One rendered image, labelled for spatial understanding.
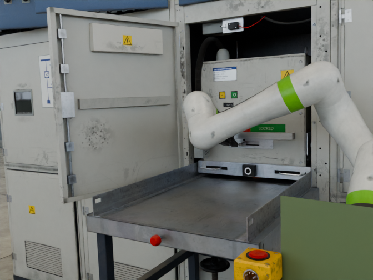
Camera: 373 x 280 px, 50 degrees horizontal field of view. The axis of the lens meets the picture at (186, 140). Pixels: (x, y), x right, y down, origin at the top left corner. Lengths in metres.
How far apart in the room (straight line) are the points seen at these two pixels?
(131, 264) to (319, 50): 1.44
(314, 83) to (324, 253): 0.58
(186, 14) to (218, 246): 1.15
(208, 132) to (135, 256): 1.08
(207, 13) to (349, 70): 0.67
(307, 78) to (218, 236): 0.54
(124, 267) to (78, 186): 0.79
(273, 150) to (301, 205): 0.94
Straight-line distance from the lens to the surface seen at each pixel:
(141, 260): 2.24
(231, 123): 1.34
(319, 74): 1.28
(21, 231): 2.91
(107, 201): 1.44
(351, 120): 1.34
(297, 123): 1.75
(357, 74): 1.63
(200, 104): 1.43
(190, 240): 1.19
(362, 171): 0.99
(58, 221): 2.60
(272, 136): 1.74
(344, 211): 0.84
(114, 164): 1.75
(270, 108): 1.31
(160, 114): 1.87
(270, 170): 1.80
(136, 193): 1.56
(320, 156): 1.69
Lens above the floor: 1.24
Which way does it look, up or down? 6 degrees down
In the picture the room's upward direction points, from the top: 2 degrees counter-clockwise
